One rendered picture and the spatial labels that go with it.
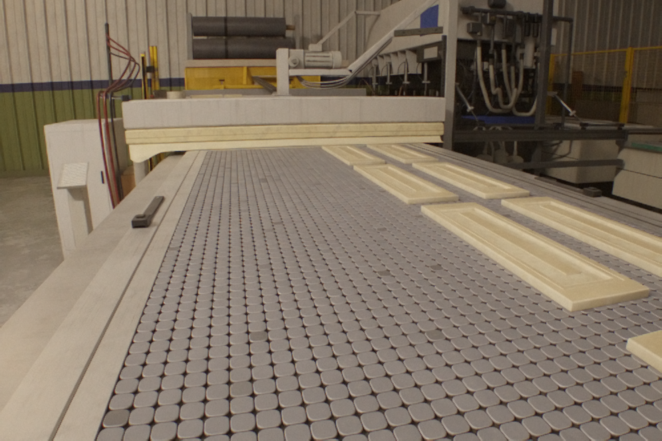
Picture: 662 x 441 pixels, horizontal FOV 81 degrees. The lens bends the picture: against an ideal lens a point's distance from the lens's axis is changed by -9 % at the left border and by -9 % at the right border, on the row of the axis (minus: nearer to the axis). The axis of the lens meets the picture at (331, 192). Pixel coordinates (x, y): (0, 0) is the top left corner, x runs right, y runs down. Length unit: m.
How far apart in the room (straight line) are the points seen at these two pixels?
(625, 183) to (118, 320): 4.61
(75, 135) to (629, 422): 3.34
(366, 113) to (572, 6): 7.31
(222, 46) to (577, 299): 5.95
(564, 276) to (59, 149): 3.22
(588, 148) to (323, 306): 4.81
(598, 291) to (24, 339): 1.01
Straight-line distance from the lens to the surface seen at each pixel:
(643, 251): 1.20
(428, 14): 4.93
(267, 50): 6.40
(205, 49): 6.39
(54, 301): 0.97
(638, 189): 4.78
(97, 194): 3.47
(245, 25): 6.48
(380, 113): 3.04
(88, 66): 7.47
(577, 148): 5.31
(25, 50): 7.82
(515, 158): 4.56
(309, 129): 2.92
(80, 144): 3.43
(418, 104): 3.14
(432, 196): 1.47
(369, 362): 0.63
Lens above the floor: 1.24
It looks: 14 degrees down
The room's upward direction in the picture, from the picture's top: straight up
